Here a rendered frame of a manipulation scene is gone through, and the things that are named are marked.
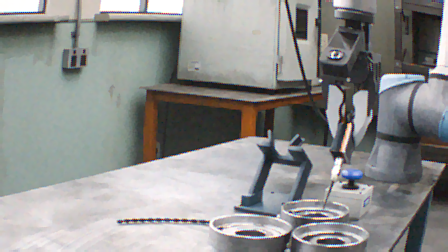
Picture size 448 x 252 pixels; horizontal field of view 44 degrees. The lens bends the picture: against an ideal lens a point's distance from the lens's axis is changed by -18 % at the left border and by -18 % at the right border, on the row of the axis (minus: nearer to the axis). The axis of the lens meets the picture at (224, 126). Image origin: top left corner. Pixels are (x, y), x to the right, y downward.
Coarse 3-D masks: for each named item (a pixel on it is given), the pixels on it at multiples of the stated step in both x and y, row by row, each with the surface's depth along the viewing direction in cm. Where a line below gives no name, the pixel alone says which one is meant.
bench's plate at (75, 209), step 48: (240, 144) 163; (288, 144) 167; (48, 192) 101; (96, 192) 105; (144, 192) 110; (192, 192) 113; (240, 192) 115; (288, 192) 117; (384, 192) 117; (0, 240) 72; (48, 240) 76; (96, 240) 80; (192, 240) 86; (384, 240) 86
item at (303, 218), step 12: (288, 204) 93; (300, 204) 95; (312, 204) 95; (336, 204) 93; (288, 216) 87; (300, 216) 86; (312, 216) 92; (324, 216) 91; (336, 216) 86; (348, 216) 88
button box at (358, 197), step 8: (336, 184) 104; (344, 184) 102; (360, 184) 104; (336, 192) 99; (344, 192) 99; (352, 192) 99; (360, 192) 98; (368, 192) 101; (328, 200) 100; (336, 200) 100; (344, 200) 99; (352, 200) 98; (360, 200) 97; (368, 200) 102; (352, 208) 98; (360, 208) 98; (368, 208) 103; (352, 216) 98; (360, 216) 98
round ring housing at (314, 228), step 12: (300, 228) 81; (312, 228) 82; (324, 228) 83; (336, 228) 82; (348, 228) 82; (360, 228) 80; (300, 240) 75; (312, 240) 78; (324, 240) 80; (336, 240) 80; (348, 240) 78; (360, 240) 78
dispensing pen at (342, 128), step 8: (352, 112) 99; (352, 120) 98; (344, 128) 96; (336, 136) 96; (344, 136) 95; (336, 144) 95; (336, 152) 95; (336, 160) 96; (344, 160) 97; (336, 168) 95; (336, 176) 95; (328, 192) 94
